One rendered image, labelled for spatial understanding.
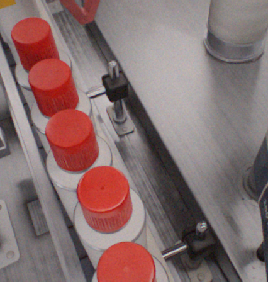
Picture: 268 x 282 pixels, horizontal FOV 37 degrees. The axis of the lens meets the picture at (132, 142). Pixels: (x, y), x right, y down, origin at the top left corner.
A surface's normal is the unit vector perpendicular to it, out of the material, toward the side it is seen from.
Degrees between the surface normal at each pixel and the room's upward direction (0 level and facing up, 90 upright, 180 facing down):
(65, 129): 3
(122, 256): 2
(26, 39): 2
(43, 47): 90
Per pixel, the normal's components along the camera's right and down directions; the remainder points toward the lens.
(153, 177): -0.05, -0.53
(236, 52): -0.16, 0.84
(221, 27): -0.71, 0.64
